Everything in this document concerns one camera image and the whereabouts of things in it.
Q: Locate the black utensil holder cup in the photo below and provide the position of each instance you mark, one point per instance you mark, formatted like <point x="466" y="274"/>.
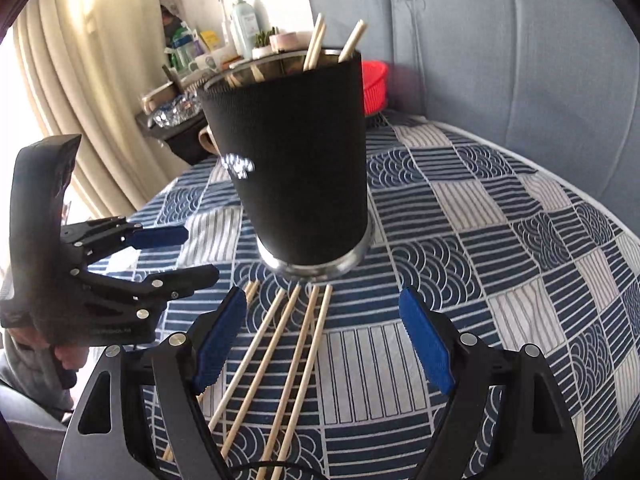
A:
<point x="294" y="144"/>

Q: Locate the small potted succulent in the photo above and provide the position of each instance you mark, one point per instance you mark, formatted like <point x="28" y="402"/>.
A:
<point x="262" y="43"/>

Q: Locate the person's left hand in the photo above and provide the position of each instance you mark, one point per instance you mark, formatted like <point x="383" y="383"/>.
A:
<point x="71" y="357"/>

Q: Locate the black side shelf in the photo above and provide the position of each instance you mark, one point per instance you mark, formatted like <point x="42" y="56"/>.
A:
<point x="182" y="139"/>

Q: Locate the crystal glass tray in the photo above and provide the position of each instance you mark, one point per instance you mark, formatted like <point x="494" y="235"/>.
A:
<point x="176" y="112"/>

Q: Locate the chopstick in holder middle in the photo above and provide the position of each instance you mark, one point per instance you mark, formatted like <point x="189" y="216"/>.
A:
<point x="316" y="49"/>

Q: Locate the pink lidded jar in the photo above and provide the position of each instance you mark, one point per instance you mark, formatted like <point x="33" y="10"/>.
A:
<point x="289" y="41"/>

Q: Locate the chopstick in holder right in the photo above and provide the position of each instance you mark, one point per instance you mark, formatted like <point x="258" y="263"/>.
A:
<point x="352" y="41"/>

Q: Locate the red mesh colander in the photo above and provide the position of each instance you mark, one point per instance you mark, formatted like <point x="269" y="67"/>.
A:
<point x="374" y="77"/>

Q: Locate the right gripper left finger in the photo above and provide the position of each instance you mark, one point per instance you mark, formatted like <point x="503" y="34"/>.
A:
<point x="108" y="436"/>

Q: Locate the grey-blue backdrop cloth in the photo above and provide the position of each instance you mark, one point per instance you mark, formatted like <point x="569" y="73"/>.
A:
<point x="556" y="81"/>

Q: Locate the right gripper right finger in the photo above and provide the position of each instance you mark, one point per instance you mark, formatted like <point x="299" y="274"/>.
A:
<point x="534" y="436"/>

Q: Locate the pale green spray bottle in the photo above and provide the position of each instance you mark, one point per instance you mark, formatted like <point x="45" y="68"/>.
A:
<point x="247" y="27"/>

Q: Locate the chopstick in holder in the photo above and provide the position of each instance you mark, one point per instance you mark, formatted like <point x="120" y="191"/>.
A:
<point x="352" y="41"/>
<point x="312" y="42"/>
<point x="316" y="49"/>

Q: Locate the beige ceramic mug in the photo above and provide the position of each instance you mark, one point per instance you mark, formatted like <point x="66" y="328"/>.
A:
<point x="207" y="141"/>

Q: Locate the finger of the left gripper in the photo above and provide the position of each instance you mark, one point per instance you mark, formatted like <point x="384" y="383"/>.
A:
<point x="176" y="284"/>
<point x="165" y="236"/>

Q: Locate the beige curtain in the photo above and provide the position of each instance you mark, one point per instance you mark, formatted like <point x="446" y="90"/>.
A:
<point x="87" y="65"/>

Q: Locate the wooden chopstick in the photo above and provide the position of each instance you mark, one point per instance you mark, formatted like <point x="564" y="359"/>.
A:
<point x="262" y="329"/>
<point x="186" y="365"/>
<point x="305" y="380"/>
<point x="290" y="379"/>
<point x="263" y="367"/>

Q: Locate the grey sleeve forearm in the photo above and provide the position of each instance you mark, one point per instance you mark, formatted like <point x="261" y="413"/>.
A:
<point x="27" y="366"/>

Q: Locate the chopstick in holder left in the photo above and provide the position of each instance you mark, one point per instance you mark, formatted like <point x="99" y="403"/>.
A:
<point x="312" y="42"/>

